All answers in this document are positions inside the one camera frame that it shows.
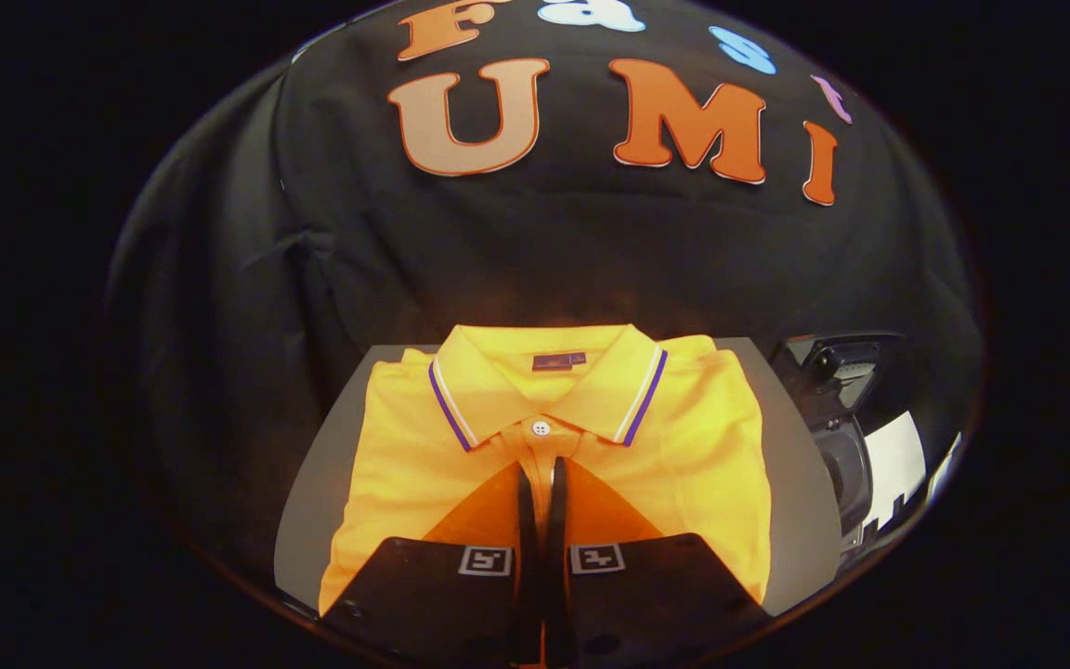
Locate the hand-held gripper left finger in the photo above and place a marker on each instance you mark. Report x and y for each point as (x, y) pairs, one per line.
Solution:
(528, 520)

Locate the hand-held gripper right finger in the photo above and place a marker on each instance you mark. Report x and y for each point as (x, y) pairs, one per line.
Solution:
(555, 520)

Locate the yellow polo shirt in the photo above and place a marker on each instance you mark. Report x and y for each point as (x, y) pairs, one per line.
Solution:
(405, 446)

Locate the dark glass washing machine lid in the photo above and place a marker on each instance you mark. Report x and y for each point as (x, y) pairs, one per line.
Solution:
(837, 372)

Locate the white pipe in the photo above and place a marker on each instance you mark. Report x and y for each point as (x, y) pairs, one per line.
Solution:
(946, 465)

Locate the white flat board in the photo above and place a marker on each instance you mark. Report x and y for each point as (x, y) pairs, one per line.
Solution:
(897, 465)

